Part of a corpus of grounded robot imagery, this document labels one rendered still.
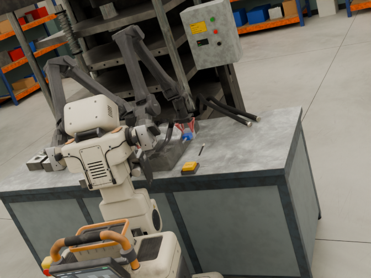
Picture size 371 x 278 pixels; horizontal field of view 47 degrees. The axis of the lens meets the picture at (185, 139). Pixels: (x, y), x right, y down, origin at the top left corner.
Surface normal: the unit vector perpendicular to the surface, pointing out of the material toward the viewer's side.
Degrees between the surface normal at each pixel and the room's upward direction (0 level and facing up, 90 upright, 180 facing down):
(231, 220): 90
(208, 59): 90
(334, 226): 0
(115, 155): 82
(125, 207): 82
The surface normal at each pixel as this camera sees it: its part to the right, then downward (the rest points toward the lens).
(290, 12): -0.40, 0.48
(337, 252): -0.30, -0.87
